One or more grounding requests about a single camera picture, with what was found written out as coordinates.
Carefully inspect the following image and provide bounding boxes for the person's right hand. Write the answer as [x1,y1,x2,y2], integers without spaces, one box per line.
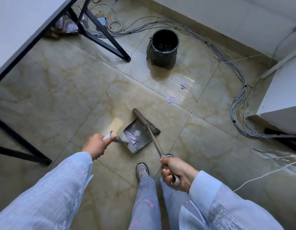
[159,157,200,193]

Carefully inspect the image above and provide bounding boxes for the person's left hand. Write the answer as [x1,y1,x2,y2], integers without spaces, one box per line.
[81,133,118,161]

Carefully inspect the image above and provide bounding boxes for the grey dustpan white handle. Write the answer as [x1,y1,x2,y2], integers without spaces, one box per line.
[102,118,154,154]

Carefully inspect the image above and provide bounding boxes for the grey broom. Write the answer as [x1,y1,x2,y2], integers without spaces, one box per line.
[133,108,182,188]

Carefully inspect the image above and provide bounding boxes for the pink paper scraps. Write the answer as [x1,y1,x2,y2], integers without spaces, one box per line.
[124,81,189,148]

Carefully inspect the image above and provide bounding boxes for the black waste bin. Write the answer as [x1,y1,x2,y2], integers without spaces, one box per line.
[146,28,180,70]

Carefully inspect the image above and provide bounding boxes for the person's left forearm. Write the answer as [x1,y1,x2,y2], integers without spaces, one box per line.
[0,152,94,230]

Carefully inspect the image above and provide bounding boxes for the person's right forearm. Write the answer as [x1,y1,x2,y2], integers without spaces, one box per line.
[179,170,285,230]

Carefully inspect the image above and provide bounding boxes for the person's right leg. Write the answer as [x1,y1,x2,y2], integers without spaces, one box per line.
[160,178,208,230]

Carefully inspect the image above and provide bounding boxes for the person's leg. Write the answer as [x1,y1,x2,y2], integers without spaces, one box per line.
[128,176,162,230]
[160,178,208,230]

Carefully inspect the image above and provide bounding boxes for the person's left shoe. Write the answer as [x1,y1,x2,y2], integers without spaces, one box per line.
[136,162,150,181]

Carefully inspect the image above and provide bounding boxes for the person's left leg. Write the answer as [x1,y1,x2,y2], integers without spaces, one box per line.
[128,176,162,230]

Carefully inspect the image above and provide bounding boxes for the blue junction box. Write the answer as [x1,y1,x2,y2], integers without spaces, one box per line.
[96,16,108,31]

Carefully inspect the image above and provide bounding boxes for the white cabinet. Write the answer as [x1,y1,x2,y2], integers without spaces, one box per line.
[243,54,296,137]

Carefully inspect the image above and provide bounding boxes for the white table black legs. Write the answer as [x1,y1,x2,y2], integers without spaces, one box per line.
[0,0,132,165]

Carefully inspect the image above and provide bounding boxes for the long white cable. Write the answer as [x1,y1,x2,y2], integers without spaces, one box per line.
[233,161,296,192]

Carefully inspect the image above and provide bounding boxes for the grey cable bundle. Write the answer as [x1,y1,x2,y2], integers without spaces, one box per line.
[74,4,296,139]

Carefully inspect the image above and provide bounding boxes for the coiled white cable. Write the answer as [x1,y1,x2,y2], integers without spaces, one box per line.
[108,20,122,31]

